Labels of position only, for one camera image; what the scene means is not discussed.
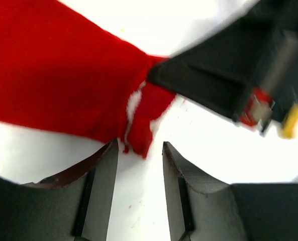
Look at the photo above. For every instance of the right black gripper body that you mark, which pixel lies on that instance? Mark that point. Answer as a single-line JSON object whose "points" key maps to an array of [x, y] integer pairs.
{"points": [[276, 97]]}

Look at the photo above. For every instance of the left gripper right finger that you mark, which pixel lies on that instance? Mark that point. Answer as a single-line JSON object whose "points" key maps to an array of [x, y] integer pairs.
{"points": [[201, 207]]}

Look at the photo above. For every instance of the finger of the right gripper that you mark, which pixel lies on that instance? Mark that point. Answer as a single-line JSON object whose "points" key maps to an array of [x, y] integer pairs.
{"points": [[218, 71]]}

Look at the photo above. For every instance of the red sock with santa pattern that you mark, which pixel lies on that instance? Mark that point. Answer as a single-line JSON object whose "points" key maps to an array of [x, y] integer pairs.
{"points": [[62, 73]]}

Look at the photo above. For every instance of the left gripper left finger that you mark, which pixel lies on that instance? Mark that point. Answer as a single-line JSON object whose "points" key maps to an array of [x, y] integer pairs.
{"points": [[74, 204]]}

